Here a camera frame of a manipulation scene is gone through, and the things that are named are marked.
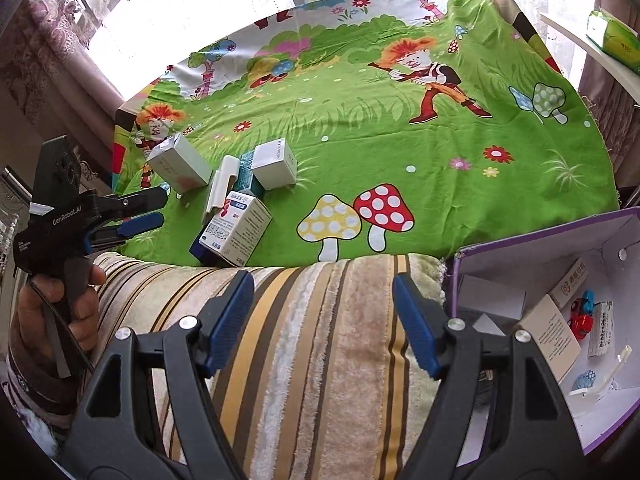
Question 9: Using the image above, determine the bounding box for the white plastic holder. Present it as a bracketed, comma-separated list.
[201, 155, 243, 226]

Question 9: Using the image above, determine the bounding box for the white box with black text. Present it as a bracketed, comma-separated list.
[588, 300, 615, 359]

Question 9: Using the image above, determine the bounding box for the white plastic hook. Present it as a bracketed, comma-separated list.
[570, 345, 634, 404]

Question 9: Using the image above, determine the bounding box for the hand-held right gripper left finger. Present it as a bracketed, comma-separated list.
[57, 270, 256, 480]

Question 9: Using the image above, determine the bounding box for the red toy car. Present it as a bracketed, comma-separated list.
[569, 290, 599, 342]

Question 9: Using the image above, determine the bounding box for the green tissue pack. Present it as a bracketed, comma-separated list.
[586, 8, 640, 74]

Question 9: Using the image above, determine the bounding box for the white box with pink mark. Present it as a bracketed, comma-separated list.
[146, 132, 214, 195]

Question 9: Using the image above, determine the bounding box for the teal patterned box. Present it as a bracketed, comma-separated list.
[237, 151, 262, 202]

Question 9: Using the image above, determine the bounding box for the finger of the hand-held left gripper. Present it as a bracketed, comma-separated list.
[95, 186, 169, 215]
[89, 211, 165, 252]

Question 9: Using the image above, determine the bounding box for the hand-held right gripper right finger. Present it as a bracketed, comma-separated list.
[392, 274, 589, 480]

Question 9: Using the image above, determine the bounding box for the white curved shelf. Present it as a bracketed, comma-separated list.
[539, 12, 640, 106]

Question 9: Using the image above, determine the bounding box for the cream box with barcode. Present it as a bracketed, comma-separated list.
[517, 294, 584, 384]

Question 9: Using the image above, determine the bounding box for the blue and white medicine box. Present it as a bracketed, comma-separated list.
[189, 191, 274, 269]

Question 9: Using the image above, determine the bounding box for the green cartoon printed cloth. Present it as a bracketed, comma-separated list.
[112, 0, 621, 268]

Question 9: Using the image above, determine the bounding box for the person's left forearm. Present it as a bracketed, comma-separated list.
[5, 342, 94, 417]

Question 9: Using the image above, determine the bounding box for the person's left hand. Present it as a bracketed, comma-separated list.
[15, 266, 107, 366]

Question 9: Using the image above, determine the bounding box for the white square box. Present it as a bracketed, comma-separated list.
[251, 138, 297, 191]

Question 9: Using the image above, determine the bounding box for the white box with orange logo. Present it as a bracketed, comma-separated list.
[549, 255, 596, 309]

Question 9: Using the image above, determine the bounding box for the brown patterned curtain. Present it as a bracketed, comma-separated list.
[0, 0, 127, 171]

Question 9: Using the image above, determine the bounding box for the purple cardboard box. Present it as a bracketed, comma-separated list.
[445, 207, 640, 466]

